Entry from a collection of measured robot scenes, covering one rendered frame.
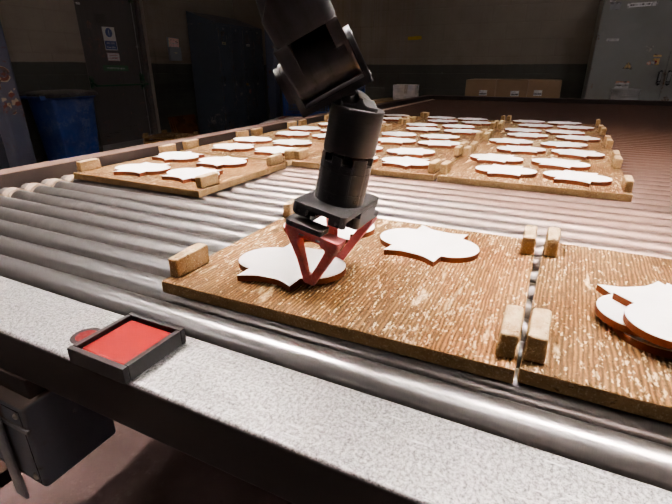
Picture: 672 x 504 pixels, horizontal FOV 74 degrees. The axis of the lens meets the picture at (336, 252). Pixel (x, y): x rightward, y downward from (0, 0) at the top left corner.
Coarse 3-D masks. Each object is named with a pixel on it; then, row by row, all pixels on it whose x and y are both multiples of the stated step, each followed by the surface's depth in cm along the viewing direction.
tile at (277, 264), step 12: (252, 252) 61; (264, 252) 61; (276, 252) 61; (288, 252) 60; (312, 252) 60; (240, 264) 57; (252, 264) 57; (264, 264) 57; (276, 264) 57; (288, 264) 56; (312, 264) 56; (336, 264) 56; (240, 276) 54; (252, 276) 54; (264, 276) 53; (276, 276) 53; (288, 276) 53; (300, 276) 53; (324, 276) 53; (336, 276) 53; (288, 288) 51
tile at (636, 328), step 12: (624, 300) 45; (636, 300) 45; (648, 300) 45; (660, 300) 45; (624, 312) 43; (636, 312) 43; (648, 312) 43; (660, 312) 43; (636, 324) 41; (648, 324) 41; (660, 324) 41; (648, 336) 39; (660, 336) 39
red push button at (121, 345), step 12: (132, 324) 47; (144, 324) 47; (108, 336) 45; (120, 336) 45; (132, 336) 45; (144, 336) 45; (156, 336) 45; (84, 348) 43; (96, 348) 43; (108, 348) 43; (120, 348) 43; (132, 348) 43; (144, 348) 43; (120, 360) 41
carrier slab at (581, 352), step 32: (544, 256) 62; (576, 256) 62; (608, 256) 62; (640, 256) 62; (544, 288) 53; (576, 288) 53; (576, 320) 46; (576, 352) 41; (608, 352) 41; (640, 352) 41; (544, 384) 38; (576, 384) 37; (608, 384) 37; (640, 384) 37
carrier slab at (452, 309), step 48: (240, 240) 68; (288, 240) 68; (480, 240) 68; (192, 288) 53; (240, 288) 53; (336, 288) 53; (384, 288) 53; (432, 288) 53; (480, 288) 53; (528, 288) 53; (336, 336) 46; (384, 336) 43; (432, 336) 43; (480, 336) 43
